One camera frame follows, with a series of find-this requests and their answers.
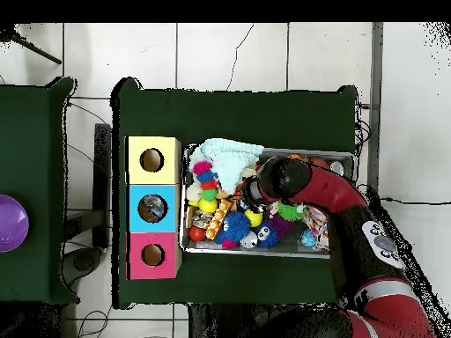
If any light blue knitted cloth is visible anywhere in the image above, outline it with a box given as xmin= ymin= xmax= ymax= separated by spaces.
xmin=189 ymin=137 xmax=265 ymax=195

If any colourful patterned cloth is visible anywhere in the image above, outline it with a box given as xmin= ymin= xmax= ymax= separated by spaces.
xmin=302 ymin=205 xmax=330 ymax=252

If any wooden box with three holes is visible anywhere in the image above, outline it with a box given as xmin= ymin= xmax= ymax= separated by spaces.
xmin=125 ymin=136 xmax=183 ymax=281

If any shallow mesh bin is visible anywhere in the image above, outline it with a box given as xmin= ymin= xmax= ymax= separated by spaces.
xmin=178 ymin=143 xmax=356 ymax=261

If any multicolour spiky caterpillar toy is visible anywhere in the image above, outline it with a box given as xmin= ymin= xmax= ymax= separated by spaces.
xmin=191 ymin=160 xmax=221 ymax=202

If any yellow ball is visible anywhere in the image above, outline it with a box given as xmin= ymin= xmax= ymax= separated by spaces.
xmin=198 ymin=197 xmax=218 ymax=215
xmin=244 ymin=209 xmax=264 ymax=228

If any orange and purple toy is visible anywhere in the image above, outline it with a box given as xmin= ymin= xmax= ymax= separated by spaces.
xmin=204 ymin=199 xmax=233 ymax=240

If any blue spiky ball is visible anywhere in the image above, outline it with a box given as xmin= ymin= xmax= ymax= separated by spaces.
xmin=254 ymin=223 xmax=279 ymax=249
xmin=222 ymin=210 xmax=252 ymax=243

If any small red ball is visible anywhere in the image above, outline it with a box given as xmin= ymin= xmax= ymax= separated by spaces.
xmin=189 ymin=224 xmax=207 ymax=243

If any green spiky ball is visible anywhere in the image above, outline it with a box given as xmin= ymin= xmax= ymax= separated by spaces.
xmin=276 ymin=201 xmax=306 ymax=223

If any grey round foot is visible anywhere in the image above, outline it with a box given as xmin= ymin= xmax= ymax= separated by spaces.
xmin=61 ymin=246 xmax=104 ymax=287

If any dark green side tablecloth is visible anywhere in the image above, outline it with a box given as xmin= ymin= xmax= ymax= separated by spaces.
xmin=0 ymin=76 xmax=80 ymax=305

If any purple bowl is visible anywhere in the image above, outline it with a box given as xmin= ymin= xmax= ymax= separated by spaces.
xmin=0 ymin=194 xmax=30 ymax=254

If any black tripod leg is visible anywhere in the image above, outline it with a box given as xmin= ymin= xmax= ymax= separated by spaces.
xmin=0 ymin=24 xmax=63 ymax=65

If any black cable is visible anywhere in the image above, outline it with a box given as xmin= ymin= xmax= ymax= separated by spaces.
xmin=381 ymin=195 xmax=451 ymax=206

